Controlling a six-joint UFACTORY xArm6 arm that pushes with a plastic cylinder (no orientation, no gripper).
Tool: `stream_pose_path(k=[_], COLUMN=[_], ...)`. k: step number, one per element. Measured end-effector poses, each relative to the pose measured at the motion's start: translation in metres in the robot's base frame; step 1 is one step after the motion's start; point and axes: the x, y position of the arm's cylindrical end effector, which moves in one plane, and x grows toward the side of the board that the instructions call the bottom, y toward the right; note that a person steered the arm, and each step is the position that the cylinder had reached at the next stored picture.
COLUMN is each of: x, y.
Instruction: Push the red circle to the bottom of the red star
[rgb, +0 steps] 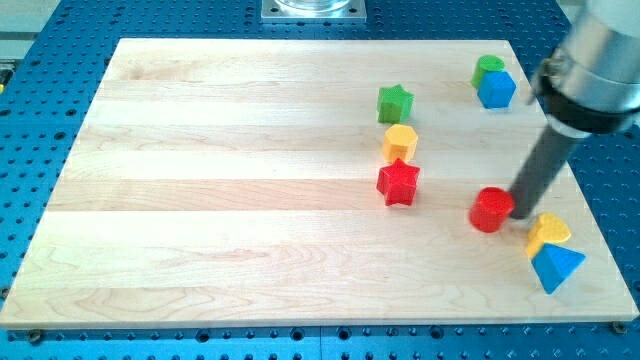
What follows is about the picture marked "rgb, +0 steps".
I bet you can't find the green star block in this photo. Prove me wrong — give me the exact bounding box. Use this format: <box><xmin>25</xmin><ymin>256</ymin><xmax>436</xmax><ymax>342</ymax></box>
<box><xmin>377</xmin><ymin>84</ymin><xmax>415</xmax><ymax>124</ymax></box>

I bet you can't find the blue cube block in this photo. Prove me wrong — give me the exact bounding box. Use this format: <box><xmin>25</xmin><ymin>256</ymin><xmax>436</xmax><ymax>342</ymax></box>
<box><xmin>477</xmin><ymin>71</ymin><xmax>517</xmax><ymax>109</ymax></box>

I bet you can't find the black pusher rod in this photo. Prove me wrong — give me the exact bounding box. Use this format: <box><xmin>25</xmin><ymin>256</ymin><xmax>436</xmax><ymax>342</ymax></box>
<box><xmin>508</xmin><ymin>125</ymin><xmax>584</xmax><ymax>219</ymax></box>

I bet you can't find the yellow heart block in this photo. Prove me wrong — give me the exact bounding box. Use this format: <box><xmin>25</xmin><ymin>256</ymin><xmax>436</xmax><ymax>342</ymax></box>
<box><xmin>525</xmin><ymin>212</ymin><xmax>572</xmax><ymax>259</ymax></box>

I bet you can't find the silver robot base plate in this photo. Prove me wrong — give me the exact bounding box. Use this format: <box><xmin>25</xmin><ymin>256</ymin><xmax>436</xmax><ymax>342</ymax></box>
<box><xmin>260</xmin><ymin>0</ymin><xmax>367</xmax><ymax>23</ymax></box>

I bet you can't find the blue triangle block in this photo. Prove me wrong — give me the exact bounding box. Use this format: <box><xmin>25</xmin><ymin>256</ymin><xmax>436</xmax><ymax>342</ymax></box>
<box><xmin>531</xmin><ymin>244</ymin><xmax>586</xmax><ymax>295</ymax></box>

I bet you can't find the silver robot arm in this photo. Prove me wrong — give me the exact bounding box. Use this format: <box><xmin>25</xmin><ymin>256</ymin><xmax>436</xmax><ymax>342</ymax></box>
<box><xmin>532</xmin><ymin>0</ymin><xmax>639</xmax><ymax>139</ymax></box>

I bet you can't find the red cylinder block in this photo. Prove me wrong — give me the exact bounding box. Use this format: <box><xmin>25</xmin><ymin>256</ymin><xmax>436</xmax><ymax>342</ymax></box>
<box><xmin>469</xmin><ymin>187</ymin><xmax>515</xmax><ymax>233</ymax></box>

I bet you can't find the yellow hexagon block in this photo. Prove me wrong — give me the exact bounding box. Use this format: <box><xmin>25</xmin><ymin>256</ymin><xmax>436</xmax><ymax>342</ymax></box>
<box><xmin>382</xmin><ymin>124</ymin><xmax>419</xmax><ymax>163</ymax></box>

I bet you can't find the red star block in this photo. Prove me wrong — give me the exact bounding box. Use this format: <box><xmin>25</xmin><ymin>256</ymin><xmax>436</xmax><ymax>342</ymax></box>
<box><xmin>376</xmin><ymin>158</ymin><xmax>420</xmax><ymax>206</ymax></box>

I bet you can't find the light wooden board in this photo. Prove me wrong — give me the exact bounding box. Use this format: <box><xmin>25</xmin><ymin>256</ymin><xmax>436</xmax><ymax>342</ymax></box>
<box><xmin>1</xmin><ymin>38</ymin><xmax>638</xmax><ymax>330</ymax></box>

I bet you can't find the green cylinder block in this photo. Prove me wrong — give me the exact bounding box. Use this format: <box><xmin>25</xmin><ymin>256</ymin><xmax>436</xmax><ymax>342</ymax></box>
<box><xmin>470</xmin><ymin>54</ymin><xmax>505</xmax><ymax>89</ymax></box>

